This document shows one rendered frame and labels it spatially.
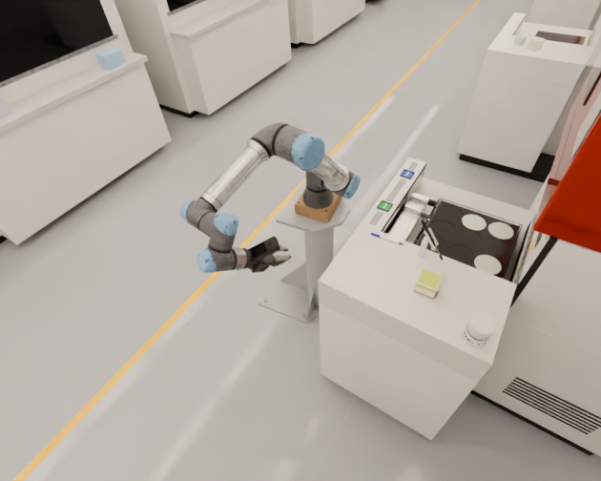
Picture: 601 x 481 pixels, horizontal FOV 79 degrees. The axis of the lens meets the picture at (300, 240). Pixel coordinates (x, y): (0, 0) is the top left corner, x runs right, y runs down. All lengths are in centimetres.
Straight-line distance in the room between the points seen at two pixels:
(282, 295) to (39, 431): 154
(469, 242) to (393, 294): 48
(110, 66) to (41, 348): 217
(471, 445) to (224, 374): 136
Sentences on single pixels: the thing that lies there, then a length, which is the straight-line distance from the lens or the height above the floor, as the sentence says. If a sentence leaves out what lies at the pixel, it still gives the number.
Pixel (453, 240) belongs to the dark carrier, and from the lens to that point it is 169.
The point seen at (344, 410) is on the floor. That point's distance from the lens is 219.
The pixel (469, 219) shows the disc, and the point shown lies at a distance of 180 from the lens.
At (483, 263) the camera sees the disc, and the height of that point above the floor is 90.
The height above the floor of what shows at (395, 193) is 96.
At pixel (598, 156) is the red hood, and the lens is 119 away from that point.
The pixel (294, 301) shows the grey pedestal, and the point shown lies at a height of 2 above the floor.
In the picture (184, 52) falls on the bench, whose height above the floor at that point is 71.
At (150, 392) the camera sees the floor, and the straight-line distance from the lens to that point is 243.
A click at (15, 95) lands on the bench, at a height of 93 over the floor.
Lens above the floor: 209
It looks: 48 degrees down
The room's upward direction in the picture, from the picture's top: 5 degrees counter-clockwise
